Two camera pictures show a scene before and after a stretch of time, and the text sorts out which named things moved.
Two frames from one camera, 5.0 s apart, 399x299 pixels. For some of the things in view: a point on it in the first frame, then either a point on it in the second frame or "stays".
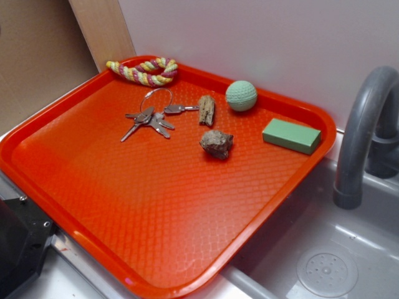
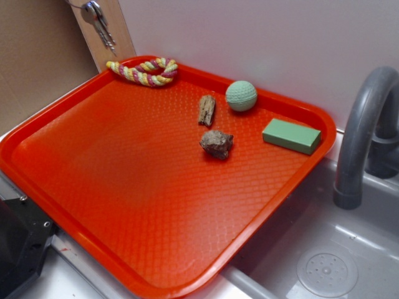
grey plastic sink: [310, 248] stays
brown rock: [217, 142] stays
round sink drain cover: [326, 273] stays
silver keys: [177, 108] → [92, 13]
